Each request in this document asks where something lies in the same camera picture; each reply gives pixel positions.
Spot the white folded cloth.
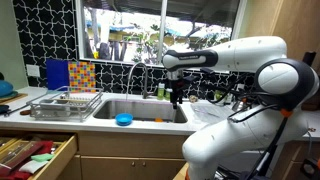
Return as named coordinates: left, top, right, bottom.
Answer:
left=18, top=159, right=49, bottom=175

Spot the white pot with plant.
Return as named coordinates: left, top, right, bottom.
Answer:
left=214, top=89, right=231, bottom=106

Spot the blue cutting board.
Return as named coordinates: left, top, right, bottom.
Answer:
left=45, top=58, right=70, bottom=91

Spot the dark red cutlery tray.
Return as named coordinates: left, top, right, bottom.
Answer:
left=0, top=140, right=46, bottom=177

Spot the curved steel faucet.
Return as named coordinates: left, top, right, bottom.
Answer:
left=125, top=62, right=156, bottom=101

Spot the multicoloured checked cutting board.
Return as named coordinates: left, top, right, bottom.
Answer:
left=67, top=61, right=97, bottom=94

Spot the wooden base cabinet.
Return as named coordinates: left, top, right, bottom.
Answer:
left=56, top=129, right=189, bottom=180

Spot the red cloth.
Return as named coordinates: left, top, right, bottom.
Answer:
left=9, top=139, right=55, bottom=180

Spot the metal wire dish rack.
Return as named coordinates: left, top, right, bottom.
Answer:
left=27, top=85, right=104, bottom=123

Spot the black and orange device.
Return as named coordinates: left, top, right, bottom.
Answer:
left=299, top=156, right=320, bottom=180

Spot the open wooden drawer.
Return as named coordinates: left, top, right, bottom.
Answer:
left=0, top=131, right=78, bottom=180

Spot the white framed window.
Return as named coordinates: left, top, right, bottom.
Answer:
left=74, top=0, right=248, bottom=73

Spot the small blue bowl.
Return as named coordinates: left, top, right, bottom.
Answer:
left=115, top=112, right=134, bottom=127

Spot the green sponge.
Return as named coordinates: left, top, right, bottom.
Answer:
left=30, top=152, right=55, bottom=163

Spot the flat wooden board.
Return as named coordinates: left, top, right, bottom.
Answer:
left=0, top=93, right=29, bottom=105

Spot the white wall outlet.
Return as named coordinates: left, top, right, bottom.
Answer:
left=26, top=64, right=41, bottom=78

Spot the wooden robot stand top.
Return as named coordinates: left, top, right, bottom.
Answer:
left=173, top=162, right=190, bottom=180

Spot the teal ceramic pot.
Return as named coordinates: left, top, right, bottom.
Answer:
left=0, top=79, right=19, bottom=100

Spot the wooden upper cabinet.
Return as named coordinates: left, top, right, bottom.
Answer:
left=239, top=0, right=320, bottom=64

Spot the light wood side cabinet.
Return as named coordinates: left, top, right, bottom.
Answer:
left=271, top=139, right=320, bottom=180

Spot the white dishwasher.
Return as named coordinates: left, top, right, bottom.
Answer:
left=218, top=149, right=268, bottom=176

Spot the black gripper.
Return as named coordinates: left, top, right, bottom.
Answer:
left=169, top=79, right=185, bottom=111

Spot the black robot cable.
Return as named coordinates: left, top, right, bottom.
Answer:
left=199, top=66, right=294, bottom=124

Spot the grey drying mat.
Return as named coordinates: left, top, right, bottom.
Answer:
left=191, top=101, right=234, bottom=126

